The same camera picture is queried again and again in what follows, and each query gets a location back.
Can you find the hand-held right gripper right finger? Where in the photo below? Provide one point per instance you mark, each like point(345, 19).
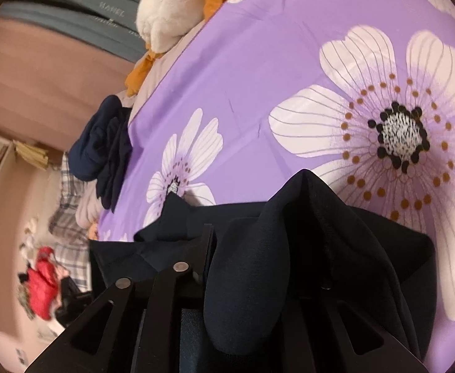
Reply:
point(320, 307)

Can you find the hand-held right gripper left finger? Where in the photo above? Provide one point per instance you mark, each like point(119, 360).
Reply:
point(198, 254)

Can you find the dark navy jacket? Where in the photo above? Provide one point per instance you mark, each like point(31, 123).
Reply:
point(289, 241)

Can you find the folded navy clothes pile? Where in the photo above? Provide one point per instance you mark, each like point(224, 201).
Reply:
point(99, 147)

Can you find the beige folded cloth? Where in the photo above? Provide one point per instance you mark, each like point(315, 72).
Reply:
point(89, 209)

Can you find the plaid pillow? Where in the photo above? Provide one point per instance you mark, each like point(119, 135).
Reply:
point(70, 217)

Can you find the red down jacket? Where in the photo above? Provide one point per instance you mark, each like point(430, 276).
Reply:
point(43, 283)

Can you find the woven straw bag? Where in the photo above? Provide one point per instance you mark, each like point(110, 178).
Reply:
point(35, 155)

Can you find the purple floral bedsheet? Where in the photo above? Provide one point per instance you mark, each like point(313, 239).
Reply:
point(270, 66)

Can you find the white plush goose toy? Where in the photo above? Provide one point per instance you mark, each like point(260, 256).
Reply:
point(173, 7)

